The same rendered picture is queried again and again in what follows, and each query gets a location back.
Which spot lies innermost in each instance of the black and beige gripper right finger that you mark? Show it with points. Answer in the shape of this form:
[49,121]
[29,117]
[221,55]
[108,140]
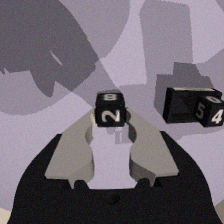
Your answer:
[156,156]

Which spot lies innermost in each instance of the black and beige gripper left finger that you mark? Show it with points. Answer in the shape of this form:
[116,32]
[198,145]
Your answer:
[66,158]

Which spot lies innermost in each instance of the black cube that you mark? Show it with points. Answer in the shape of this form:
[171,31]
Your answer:
[209,111]
[110,109]

